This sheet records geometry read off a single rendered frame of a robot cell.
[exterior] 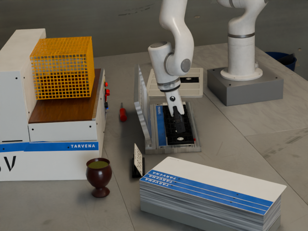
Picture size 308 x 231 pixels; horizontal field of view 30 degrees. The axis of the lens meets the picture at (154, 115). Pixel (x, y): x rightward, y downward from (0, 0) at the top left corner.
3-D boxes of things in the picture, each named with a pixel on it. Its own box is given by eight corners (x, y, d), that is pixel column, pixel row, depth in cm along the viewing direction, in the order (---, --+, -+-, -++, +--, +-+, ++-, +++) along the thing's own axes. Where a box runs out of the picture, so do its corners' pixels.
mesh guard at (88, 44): (90, 96, 209) (86, 53, 203) (35, 99, 209) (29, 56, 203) (95, 76, 230) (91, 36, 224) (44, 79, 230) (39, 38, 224)
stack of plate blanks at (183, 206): (280, 224, 166) (282, 193, 162) (262, 248, 156) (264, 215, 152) (162, 191, 187) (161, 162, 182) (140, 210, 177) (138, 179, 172)
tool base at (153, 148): (201, 151, 211) (201, 142, 210) (145, 154, 211) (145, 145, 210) (191, 107, 252) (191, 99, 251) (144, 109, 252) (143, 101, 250)
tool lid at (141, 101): (138, 101, 203) (133, 102, 203) (153, 147, 210) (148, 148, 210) (138, 63, 244) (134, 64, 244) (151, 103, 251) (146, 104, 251)
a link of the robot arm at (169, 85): (180, 80, 201) (182, 88, 202) (178, 72, 209) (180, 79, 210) (156, 86, 201) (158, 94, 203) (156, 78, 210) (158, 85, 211)
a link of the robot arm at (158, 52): (185, 75, 204) (167, 73, 211) (177, 40, 199) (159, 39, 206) (169, 85, 199) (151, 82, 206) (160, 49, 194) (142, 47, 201)
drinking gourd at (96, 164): (108, 201, 182) (105, 170, 178) (83, 198, 185) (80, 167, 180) (117, 188, 190) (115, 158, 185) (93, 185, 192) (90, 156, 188)
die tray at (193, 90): (202, 97, 261) (202, 95, 261) (143, 98, 264) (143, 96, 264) (203, 69, 298) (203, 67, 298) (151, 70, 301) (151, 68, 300)
